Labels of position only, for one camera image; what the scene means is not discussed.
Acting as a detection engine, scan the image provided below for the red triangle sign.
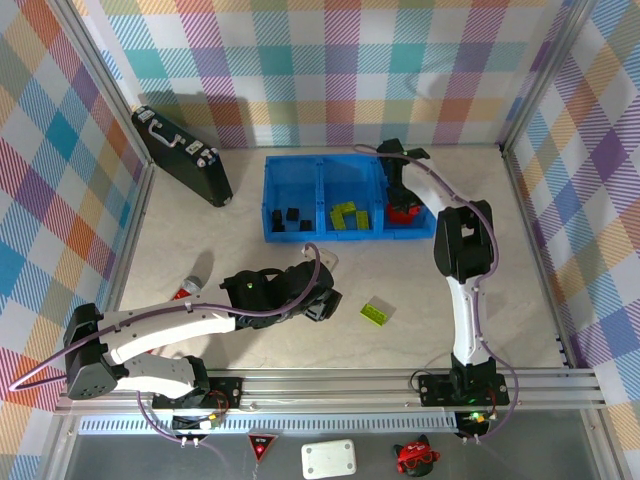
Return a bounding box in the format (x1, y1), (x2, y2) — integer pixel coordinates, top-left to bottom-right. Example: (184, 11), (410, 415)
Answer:
(247, 433), (279, 462)

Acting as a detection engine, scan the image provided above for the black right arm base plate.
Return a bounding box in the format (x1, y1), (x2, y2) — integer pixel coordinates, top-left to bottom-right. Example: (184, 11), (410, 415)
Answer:
(417, 372), (511, 407)

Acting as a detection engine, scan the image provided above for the grey slotted cable duct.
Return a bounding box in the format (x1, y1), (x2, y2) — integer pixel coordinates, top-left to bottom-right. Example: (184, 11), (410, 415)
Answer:
(78, 413), (459, 435)

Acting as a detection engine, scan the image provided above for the silver and red can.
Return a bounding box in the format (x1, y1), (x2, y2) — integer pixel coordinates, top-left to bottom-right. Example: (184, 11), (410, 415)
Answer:
(172, 273), (205, 302)

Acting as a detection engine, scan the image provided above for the black briefcase with silver latches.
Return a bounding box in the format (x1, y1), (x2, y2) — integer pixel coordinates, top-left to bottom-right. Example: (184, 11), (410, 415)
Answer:
(130, 105), (235, 209)

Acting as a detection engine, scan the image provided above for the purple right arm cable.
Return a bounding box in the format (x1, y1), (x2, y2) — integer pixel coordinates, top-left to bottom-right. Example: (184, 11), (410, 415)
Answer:
(353, 143), (521, 444)

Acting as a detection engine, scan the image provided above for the red cat figure with glasses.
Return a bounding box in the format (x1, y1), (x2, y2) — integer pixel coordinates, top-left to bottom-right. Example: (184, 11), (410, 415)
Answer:
(392, 433), (442, 475)

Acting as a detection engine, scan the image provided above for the aluminium frame post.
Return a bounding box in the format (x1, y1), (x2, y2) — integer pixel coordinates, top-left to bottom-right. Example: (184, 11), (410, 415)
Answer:
(57, 0), (156, 174)
(499, 0), (599, 156)

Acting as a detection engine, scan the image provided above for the aluminium table side rail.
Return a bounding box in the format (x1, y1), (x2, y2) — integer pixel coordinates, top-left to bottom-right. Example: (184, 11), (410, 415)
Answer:
(502, 147), (576, 369)
(89, 164), (156, 374)

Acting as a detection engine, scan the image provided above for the blue three-compartment plastic bin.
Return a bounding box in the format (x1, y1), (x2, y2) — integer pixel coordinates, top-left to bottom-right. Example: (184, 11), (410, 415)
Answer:
(262, 152), (436, 245)

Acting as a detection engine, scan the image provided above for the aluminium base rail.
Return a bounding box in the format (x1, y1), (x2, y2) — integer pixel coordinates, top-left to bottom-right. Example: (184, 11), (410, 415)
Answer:
(54, 367), (609, 416)

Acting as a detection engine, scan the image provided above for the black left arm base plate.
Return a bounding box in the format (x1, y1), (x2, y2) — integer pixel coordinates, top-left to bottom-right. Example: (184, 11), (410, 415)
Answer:
(151, 375), (245, 410)

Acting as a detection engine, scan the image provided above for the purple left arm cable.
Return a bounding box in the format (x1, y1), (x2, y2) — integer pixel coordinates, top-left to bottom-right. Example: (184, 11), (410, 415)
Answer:
(10, 242), (324, 480)

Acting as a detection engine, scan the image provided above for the white rounded plastic box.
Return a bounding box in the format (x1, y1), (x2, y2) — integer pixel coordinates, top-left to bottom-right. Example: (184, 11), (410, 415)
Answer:
(300, 438), (359, 479)

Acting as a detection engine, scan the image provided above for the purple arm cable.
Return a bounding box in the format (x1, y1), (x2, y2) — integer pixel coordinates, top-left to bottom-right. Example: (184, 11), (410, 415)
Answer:
(353, 143), (521, 444)
(10, 242), (324, 480)

